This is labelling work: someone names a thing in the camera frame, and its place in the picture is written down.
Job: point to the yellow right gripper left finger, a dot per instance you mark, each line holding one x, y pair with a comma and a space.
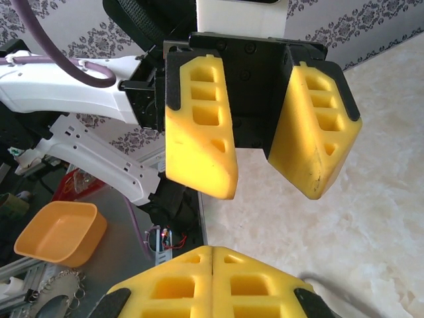
155, 291

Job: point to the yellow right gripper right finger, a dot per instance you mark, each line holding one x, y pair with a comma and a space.
265, 291

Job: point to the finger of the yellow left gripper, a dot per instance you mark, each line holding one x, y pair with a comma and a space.
189, 159
298, 159

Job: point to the grey sheet metal panel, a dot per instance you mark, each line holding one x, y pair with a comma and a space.
126, 275

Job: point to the orange plastic bin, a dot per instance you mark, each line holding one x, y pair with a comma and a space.
59, 232

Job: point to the red plastic tray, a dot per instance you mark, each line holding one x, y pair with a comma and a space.
66, 189

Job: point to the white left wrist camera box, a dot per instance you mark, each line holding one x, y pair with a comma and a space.
238, 20

